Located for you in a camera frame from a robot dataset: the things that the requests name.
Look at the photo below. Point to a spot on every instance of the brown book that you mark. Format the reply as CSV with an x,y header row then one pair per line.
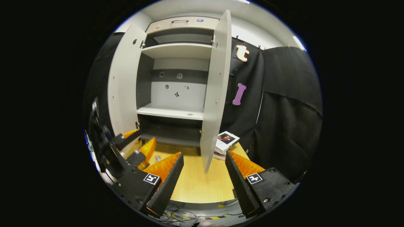
x,y
219,156

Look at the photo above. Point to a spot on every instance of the grey cabinet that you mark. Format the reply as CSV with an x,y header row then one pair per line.
x,y
189,97

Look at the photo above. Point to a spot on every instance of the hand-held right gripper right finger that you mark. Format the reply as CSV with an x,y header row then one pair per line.
x,y
241,186

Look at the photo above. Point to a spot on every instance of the small ceiling light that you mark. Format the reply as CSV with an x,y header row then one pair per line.
x,y
300,43

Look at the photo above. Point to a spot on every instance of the long ceiling light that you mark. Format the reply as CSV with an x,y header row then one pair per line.
x,y
243,1

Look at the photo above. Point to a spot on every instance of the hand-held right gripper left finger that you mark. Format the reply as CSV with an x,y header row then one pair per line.
x,y
170,186

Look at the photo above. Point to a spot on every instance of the grey cabinet door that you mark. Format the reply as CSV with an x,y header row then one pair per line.
x,y
124,82
214,94

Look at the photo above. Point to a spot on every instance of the white picture cover book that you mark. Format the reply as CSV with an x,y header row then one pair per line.
x,y
227,140

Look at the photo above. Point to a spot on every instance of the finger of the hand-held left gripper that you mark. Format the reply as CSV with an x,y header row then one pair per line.
x,y
146,151
126,138

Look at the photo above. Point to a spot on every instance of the black backdrop cloth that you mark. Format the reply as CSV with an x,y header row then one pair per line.
x,y
284,110

